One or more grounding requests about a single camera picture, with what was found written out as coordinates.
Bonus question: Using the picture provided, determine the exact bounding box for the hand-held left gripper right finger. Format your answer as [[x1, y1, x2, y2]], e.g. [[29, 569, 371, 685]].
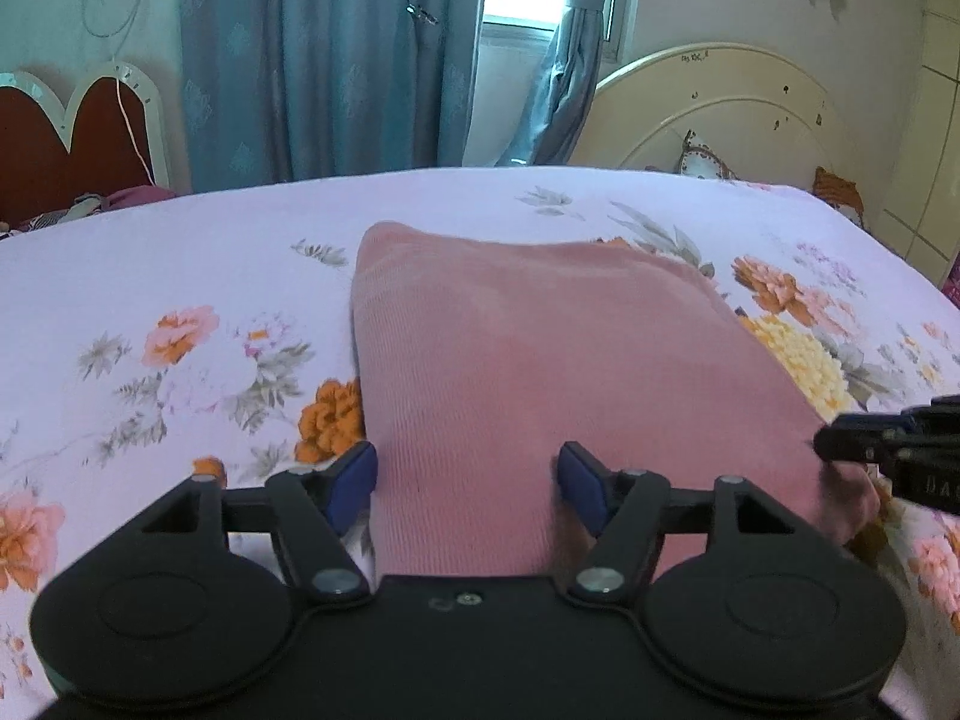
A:
[[555, 441, 797, 607]]

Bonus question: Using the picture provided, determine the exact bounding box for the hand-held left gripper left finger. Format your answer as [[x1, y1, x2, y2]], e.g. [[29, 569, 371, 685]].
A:
[[142, 441, 380, 607]]

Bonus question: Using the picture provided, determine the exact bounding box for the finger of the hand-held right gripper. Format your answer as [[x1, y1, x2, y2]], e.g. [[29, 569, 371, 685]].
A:
[[814, 394, 960, 466]]

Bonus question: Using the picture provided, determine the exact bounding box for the pink knit shirt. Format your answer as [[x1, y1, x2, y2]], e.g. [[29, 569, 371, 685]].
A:
[[351, 221, 880, 578]]

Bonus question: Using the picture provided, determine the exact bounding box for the pile of clothes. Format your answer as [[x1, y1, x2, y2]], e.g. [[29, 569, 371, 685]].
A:
[[0, 184, 179, 237]]

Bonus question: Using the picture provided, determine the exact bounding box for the floral bed sheet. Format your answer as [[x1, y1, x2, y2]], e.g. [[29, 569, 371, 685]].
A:
[[0, 165, 960, 720]]

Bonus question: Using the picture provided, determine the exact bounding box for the cream wardrobe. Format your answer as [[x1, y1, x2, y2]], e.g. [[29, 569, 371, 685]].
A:
[[876, 7, 960, 287]]

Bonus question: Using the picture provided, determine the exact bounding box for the ornate pillow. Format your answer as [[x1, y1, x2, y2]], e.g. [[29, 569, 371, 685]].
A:
[[677, 130, 741, 182]]

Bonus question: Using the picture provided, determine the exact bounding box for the cream arched headboard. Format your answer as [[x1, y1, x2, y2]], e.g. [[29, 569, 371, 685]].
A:
[[570, 43, 882, 200]]

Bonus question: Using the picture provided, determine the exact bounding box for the tied blue curtain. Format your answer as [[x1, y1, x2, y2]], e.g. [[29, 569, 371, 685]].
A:
[[525, 0, 647, 167]]

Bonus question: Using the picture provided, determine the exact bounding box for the blue patterned curtain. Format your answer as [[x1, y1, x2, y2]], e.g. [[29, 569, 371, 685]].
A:
[[180, 0, 494, 194]]

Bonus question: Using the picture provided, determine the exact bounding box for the red heart-shaped headboard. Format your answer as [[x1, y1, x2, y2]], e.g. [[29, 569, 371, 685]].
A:
[[0, 58, 177, 224]]

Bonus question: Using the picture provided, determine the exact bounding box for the white hanging cable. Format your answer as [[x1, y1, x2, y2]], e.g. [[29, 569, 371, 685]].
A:
[[115, 77, 171, 190]]

